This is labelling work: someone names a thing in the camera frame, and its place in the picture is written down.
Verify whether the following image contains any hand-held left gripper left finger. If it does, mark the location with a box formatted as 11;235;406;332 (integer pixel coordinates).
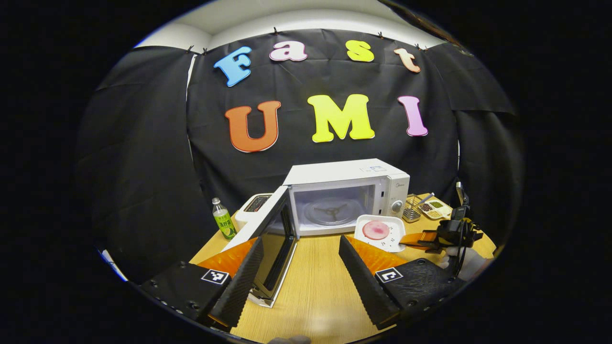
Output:
139;236;264;329

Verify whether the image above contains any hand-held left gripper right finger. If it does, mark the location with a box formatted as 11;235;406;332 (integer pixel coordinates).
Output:
339;235;467;330

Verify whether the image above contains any white square plate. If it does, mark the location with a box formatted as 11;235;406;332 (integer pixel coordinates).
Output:
354;214;407;253

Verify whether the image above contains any pink round food slice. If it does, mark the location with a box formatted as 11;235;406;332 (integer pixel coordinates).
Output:
362;220;390;240

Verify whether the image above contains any white microwave oven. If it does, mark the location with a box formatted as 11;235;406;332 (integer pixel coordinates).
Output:
222;158;411;308

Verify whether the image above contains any glass microwave turntable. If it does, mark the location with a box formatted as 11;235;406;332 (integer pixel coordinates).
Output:
304;197;366;226

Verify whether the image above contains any divided tray with beans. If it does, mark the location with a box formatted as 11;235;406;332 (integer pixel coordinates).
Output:
420;198;453;220

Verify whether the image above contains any green drink bottle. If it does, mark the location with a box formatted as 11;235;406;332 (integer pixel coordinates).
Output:
212;197;238;240

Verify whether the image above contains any white toaster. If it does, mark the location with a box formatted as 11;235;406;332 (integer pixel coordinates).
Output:
235;193;274;230

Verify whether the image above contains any black backdrop cloth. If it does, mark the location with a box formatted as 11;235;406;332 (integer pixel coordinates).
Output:
76;29;524;282

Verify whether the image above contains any metal wire basket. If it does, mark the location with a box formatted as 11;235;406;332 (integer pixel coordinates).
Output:
403;193;424;223

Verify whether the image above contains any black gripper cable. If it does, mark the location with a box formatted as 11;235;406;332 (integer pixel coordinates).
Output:
448;222;473;279

